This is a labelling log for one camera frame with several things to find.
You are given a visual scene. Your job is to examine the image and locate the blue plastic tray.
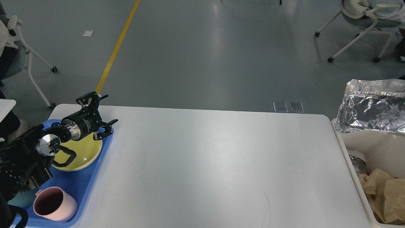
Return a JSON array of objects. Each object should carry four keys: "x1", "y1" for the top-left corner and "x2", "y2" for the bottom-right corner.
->
[{"x1": 25, "y1": 135, "x2": 113, "y2": 228}]

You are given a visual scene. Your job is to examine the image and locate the beige plastic bin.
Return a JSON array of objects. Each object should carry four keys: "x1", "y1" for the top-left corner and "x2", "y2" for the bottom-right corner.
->
[{"x1": 330, "y1": 119, "x2": 405, "y2": 228}]

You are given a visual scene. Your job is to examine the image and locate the aluminium foil sheet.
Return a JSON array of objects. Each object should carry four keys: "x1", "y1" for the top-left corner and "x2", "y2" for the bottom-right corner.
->
[{"x1": 334, "y1": 79, "x2": 405, "y2": 135}]

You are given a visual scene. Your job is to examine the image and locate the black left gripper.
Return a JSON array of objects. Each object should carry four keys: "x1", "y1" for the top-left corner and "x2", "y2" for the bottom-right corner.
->
[{"x1": 62, "y1": 92, "x2": 119, "y2": 141}]

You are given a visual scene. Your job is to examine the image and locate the foil tray with paper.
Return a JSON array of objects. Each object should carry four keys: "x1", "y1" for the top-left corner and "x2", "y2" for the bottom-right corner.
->
[{"x1": 349, "y1": 153, "x2": 367, "y2": 175}]

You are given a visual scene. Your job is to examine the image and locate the yellow plastic plate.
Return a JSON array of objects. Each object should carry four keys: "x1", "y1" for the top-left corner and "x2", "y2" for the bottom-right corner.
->
[{"x1": 52, "y1": 135, "x2": 103, "y2": 172}]

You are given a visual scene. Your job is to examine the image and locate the white office chair right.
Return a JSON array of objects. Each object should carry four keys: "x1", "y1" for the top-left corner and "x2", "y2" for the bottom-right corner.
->
[{"x1": 315, "y1": 0, "x2": 401, "y2": 63}]

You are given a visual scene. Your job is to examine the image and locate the grey office chair left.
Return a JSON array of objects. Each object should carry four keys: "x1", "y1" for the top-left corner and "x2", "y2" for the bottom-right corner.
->
[{"x1": 1, "y1": 13, "x2": 57, "y2": 109}]

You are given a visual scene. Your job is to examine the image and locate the white side table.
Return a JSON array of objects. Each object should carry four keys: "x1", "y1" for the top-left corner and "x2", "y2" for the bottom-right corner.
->
[{"x1": 0, "y1": 99, "x2": 16, "y2": 121}]

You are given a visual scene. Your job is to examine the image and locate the brown paper bag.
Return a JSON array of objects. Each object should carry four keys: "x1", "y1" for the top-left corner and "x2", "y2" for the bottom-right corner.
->
[{"x1": 369, "y1": 179, "x2": 405, "y2": 225}]

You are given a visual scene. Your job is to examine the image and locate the teal yellow mug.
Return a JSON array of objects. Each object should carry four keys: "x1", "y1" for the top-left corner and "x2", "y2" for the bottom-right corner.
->
[{"x1": 8, "y1": 188, "x2": 38, "y2": 209}]

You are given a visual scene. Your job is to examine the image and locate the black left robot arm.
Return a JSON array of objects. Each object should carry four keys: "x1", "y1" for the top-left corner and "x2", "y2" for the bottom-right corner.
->
[{"x1": 1, "y1": 91, "x2": 118, "y2": 228}]

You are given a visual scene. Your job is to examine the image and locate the pink ribbed mug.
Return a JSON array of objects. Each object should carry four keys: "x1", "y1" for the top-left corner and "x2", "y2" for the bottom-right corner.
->
[{"x1": 33, "y1": 186, "x2": 78, "y2": 222}]

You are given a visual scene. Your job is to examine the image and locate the crumpled brown paper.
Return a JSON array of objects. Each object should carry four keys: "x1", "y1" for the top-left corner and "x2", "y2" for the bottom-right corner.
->
[{"x1": 357, "y1": 168, "x2": 397, "y2": 195}]

